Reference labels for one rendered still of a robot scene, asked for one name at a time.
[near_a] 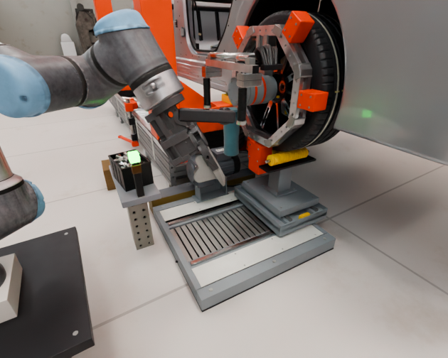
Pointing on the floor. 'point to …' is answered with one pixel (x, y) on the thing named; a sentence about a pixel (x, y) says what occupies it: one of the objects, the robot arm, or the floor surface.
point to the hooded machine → (67, 45)
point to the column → (141, 225)
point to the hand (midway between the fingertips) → (224, 179)
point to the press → (84, 25)
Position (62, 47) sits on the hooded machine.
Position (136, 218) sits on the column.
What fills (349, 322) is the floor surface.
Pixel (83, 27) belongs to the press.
